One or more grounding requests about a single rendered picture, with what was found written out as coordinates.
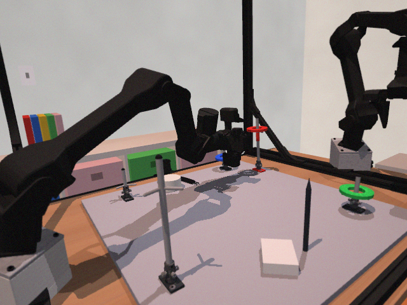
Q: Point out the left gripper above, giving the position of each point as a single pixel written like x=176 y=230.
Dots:
x=378 y=98

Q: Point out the black pen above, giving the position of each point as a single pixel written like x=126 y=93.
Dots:
x=307 y=216

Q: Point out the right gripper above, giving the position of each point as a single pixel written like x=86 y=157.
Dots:
x=229 y=115

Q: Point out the grey post with red foot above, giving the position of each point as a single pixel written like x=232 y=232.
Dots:
x=258 y=164

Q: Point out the pale pink flat block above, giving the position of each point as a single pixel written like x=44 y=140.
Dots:
x=279 y=257

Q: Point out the white short cylinder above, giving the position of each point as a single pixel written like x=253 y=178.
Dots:
x=172 y=180

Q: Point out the green ring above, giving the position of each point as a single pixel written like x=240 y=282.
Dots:
x=366 y=195

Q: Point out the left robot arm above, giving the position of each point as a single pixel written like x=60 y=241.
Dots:
x=345 y=43

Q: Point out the red ring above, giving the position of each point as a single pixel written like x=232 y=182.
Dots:
x=253 y=129

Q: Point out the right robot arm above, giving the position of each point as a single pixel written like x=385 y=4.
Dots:
x=31 y=176

